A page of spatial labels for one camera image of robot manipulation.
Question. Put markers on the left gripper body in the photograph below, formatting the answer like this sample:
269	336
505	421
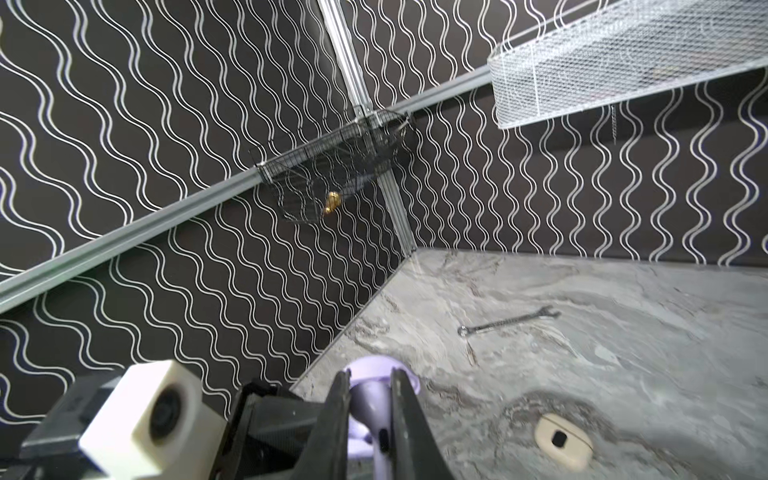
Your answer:
266	433

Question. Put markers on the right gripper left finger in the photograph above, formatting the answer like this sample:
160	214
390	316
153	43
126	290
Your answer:
325	453

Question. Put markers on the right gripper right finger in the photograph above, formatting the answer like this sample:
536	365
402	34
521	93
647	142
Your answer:
414	451

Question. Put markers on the purple earbud case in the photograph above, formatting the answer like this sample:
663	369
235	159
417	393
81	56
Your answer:
371	368

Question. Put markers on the beige earbud charging case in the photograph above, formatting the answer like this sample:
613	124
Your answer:
564	442

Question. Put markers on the purple earbud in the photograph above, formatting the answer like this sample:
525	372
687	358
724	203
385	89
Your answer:
371	405

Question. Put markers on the silver wrench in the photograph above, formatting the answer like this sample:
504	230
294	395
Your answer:
544	312

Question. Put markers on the white mesh basket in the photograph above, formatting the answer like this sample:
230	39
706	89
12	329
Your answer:
627	50

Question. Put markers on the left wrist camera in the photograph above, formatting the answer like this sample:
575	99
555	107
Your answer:
146	422

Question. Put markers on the black wire basket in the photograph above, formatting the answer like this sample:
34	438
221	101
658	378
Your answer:
310	181

